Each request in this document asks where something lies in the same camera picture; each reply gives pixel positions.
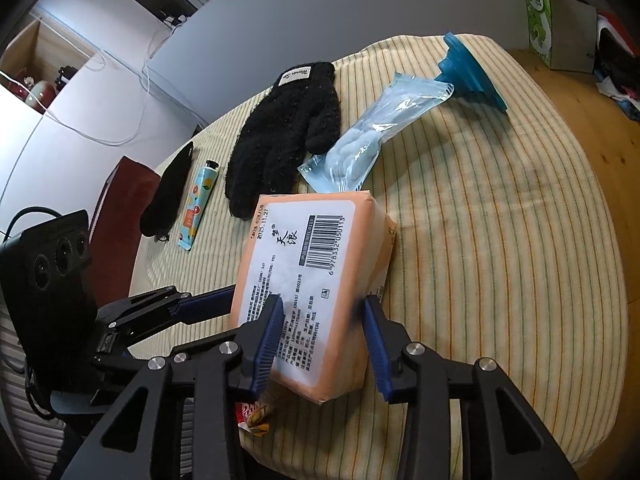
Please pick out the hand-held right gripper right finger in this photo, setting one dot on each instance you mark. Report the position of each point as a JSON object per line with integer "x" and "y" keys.
{"x": 376, "y": 350}

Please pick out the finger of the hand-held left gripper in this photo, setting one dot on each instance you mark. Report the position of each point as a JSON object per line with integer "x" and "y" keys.
{"x": 120, "y": 360}
{"x": 210, "y": 305}

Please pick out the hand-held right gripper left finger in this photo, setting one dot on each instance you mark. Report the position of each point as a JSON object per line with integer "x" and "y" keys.
{"x": 267, "y": 345}

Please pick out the orange tissue pack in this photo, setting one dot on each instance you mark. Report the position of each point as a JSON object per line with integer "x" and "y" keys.
{"x": 320, "y": 270}

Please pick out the brown storage box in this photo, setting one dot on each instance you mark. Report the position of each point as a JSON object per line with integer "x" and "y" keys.
{"x": 120, "y": 220}

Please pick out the clear packet of blue masks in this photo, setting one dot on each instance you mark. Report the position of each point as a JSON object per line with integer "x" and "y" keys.
{"x": 360, "y": 145}

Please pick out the blue collapsible silicone funnel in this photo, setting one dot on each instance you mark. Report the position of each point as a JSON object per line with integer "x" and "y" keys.
{"x": 467, "y": 75}

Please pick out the red snack wrapper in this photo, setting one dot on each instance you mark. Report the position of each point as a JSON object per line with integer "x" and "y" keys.
{"x": 255, "y": 416}

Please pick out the light blue hand cream tube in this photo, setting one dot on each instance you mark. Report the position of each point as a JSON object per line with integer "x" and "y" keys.
{"x": 197, "y": 205}

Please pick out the black fabric pouch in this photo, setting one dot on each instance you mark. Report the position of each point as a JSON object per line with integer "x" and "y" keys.
{"x": 162, "y": 195}

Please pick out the white cabinet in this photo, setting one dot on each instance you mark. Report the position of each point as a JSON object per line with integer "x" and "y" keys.
{"x": 75, "y": 160}

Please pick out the red ceramic pot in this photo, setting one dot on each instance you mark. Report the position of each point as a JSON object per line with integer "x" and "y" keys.
{"x": 40, "y": 97}

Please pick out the black knit glove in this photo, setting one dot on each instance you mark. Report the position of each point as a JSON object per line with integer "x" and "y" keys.
{"x": 280, "y": 130}

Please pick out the white power strip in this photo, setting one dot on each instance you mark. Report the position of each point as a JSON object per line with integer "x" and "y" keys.
{"x": 175, "y": 20}

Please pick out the green tissue box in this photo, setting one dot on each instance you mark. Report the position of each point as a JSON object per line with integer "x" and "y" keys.
{"x": 539, "y": 20}

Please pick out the grey cardboard box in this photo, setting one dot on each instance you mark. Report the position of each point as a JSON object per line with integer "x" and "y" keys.
{"x": 572, "y": 35}

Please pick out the pile of clothes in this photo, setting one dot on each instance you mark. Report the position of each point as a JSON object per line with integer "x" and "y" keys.
{"x": 617, "y": 60}

